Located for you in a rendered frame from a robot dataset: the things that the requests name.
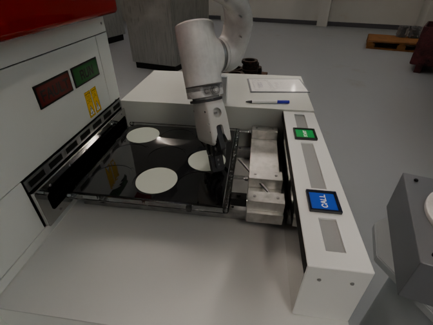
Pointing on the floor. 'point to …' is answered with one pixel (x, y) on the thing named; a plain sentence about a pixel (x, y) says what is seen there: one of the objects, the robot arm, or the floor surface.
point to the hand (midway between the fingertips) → (216, 162)
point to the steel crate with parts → (423, 49)
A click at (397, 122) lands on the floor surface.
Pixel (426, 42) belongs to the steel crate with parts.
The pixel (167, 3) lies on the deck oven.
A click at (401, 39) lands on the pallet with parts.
